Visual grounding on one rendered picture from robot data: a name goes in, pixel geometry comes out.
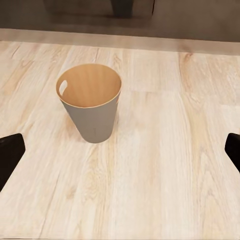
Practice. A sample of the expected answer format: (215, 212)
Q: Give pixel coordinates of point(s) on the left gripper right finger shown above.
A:
(232, 148)

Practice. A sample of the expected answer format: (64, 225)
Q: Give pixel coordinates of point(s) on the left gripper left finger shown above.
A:
(12, 149)

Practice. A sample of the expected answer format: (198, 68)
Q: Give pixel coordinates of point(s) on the trash can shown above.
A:
(91, 99)

